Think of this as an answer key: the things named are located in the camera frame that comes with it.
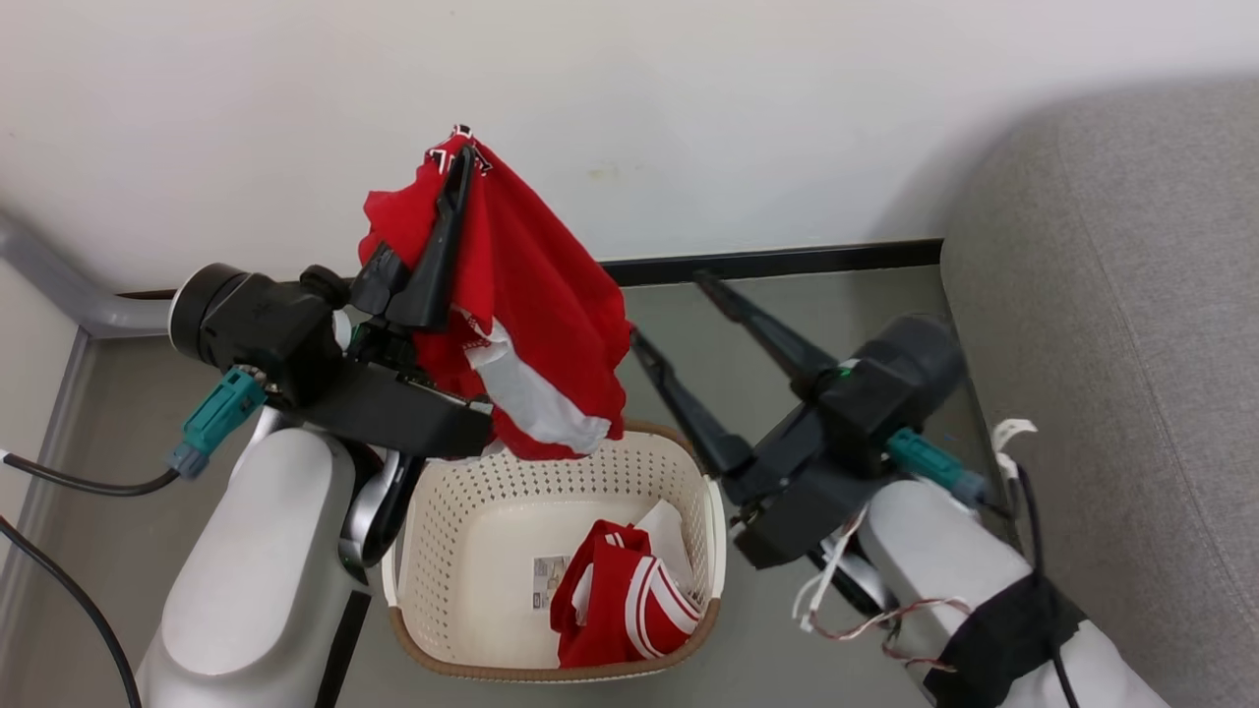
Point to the grey fabric sofa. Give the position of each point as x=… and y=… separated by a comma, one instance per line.
x=1131, y=344

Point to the cream perforated laundry basket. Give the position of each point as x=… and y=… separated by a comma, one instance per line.
x=472, y=551

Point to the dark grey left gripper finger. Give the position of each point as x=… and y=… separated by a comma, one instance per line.
x=379, y=280
x=438, y=265

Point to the black baseboard strip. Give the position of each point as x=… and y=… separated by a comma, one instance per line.
x=787, y=262

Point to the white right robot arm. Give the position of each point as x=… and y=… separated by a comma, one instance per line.
x=944, y=560

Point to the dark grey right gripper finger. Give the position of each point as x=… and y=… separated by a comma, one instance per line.
x=772, y=334
x=689, y=413

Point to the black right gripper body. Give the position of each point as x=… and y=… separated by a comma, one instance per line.
x=866, y=403

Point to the red garment with grey panel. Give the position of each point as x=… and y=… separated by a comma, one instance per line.
x=541, y=295

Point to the grey wall trim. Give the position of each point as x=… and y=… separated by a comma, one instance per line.
x=69, y=290

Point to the red jersey with white stripes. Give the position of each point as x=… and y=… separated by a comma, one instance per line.
x=615, y=600

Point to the white barcode sticker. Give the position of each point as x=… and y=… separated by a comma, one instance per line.
x=549, y=582

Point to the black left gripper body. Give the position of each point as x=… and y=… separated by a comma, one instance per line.
x=285, y=334

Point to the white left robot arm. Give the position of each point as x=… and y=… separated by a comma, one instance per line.
x=256, y=570

